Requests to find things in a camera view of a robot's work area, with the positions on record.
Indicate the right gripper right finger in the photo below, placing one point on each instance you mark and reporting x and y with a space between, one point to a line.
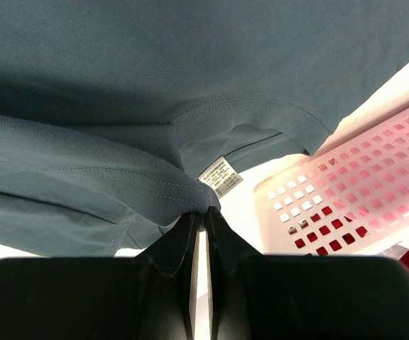
228 299

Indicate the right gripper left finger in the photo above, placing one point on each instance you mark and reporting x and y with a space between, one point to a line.
170 293

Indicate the blue-grey t shirt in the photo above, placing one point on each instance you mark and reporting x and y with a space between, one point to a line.
110 110

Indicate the white plastic laundry basket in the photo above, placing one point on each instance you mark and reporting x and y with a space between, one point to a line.
351 200

